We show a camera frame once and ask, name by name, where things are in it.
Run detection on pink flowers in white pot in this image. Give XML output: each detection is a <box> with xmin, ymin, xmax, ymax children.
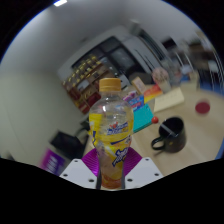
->
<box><xmin>152</xmin><ymin>67</ymin><xmax>172</xmax><ymax>94</ymax></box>

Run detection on ceiling light panel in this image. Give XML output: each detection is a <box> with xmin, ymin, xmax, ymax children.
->
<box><xmin>53</xmin><ymin>0</ymin><xmax>68</xmax><ymax>7</ymax></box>

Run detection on red ball stirrer stick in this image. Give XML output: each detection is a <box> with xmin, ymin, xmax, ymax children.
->
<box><xmin>151</xmin><ymin>115</ymin><xmax>177</xmax><ymax>137</ymax></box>

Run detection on flat round red coaster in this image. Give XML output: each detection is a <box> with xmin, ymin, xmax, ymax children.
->
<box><xmin>194</xmin><ymin>100</ymin><xmax>211</xmax><ymax>115</ymax></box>

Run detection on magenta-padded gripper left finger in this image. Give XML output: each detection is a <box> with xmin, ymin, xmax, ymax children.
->
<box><xmin>59</xmin><ymin>147</ymin><xmax>102</xmax><ymax>190</ymax></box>

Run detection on yellow-labelled clear drink bottle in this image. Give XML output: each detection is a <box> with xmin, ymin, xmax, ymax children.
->
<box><xmin>88</xmin><ymin>77</ymin><xmax>135</xmax><ymax>190</ymax></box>

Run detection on black mug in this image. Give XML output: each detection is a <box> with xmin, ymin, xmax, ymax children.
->
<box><xmin>150</xmin><ymin>116</ymin><xmax>187</xmax><ymax>154</ymax></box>

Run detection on wooden shelf unit with trophies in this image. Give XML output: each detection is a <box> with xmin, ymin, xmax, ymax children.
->
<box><xmin>61</xmin><ymin>54</ymin><xmax>113</xmax><ymax>114</ymax></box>

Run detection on orange book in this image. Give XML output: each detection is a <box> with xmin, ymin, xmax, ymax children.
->
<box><xmin>143</xmin><ymin>84</ymin><xmax>164</xmax><ymax>104</ymax></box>

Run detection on small standing card sign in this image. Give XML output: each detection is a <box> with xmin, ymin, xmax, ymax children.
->
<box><xmin>130</xmin><ymin>76</ymin><xmax>147</xmax><ymax>95</ymax></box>

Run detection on blue book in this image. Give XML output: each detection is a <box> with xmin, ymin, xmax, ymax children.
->
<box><xmin>128</xmin><ymin>94</ymin><xmax>145</xmax><ymax>111</ymax></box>

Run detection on pale yellow envelope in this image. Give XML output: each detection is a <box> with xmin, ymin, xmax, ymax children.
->
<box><xmin>153</xmin><ymin>87</ymin><xmax>185</xmax><ymax>113</ymax></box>

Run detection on dark glass door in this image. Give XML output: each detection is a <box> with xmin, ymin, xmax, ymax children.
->
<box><xmin>71</xmin><ymin>35</ymin><xmax>158</xmax><ymax>89</ymax></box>

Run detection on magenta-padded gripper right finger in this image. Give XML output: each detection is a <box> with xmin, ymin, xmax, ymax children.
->
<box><xmin>123</xmin><ymin>146</ymin><xmax>165</xmax><ymax>190</ymax></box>

